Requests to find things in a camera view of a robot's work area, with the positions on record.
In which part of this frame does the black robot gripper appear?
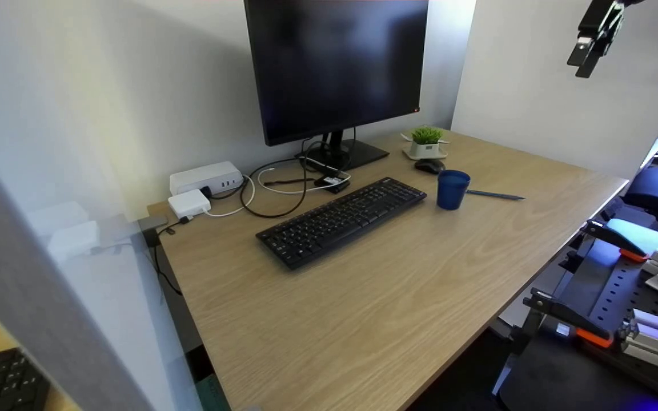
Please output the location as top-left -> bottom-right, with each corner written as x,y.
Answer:
567,0 -> 643,80

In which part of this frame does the blue pen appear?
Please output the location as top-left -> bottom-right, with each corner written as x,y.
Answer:
463,188 -> 526,203

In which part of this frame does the dark blue cup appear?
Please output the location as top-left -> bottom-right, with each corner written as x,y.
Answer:
433,170 -> 472,213

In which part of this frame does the small green plant white pot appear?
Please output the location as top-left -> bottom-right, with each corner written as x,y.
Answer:
401,126 -> 448,162

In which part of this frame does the black computer mouse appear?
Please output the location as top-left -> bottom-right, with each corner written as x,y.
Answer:
414,155 -> 448,177

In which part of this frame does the black perforated plate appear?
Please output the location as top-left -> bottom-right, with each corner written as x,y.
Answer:
555,236 -> 651,339

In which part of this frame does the black monitor stand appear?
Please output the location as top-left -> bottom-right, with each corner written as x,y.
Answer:
296,130 -> 390,173

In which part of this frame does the black computer monitor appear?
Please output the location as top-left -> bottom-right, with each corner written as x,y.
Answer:
242,0 -> 430,148

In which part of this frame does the small black dongle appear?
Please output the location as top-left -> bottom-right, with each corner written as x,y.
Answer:
310,172 -> 351,195

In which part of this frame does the black computer keyboard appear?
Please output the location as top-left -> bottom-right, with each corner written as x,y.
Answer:
253,177 -> 430,273

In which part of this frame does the white power strip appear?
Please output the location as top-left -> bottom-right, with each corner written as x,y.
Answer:
167,160 -> 245,198

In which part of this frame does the small white adapter box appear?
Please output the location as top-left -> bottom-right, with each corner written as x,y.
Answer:
167,188 -> 215,225

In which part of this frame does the grey partition panel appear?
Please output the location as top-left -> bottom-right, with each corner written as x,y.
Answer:
0,129 -> 156,411

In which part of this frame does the black keyboard on neighbour desk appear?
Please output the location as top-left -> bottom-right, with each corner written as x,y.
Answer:
0,347 -> 52,411

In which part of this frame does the black orange-handled clamp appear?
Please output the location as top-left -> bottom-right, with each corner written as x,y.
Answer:
520,289 -> 619,351
579,218 -> 651,267

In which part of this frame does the black looped cable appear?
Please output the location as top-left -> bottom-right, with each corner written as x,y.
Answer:
238,155 -> 312,221

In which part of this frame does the white cable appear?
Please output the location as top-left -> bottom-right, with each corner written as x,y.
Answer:
204,162 -> 309,221

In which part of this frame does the grey desk clamp bracket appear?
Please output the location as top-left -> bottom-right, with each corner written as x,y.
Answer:
134,215 -> 172,250

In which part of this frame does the black hanging cable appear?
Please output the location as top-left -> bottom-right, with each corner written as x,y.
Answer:
149,227 -> 188,299

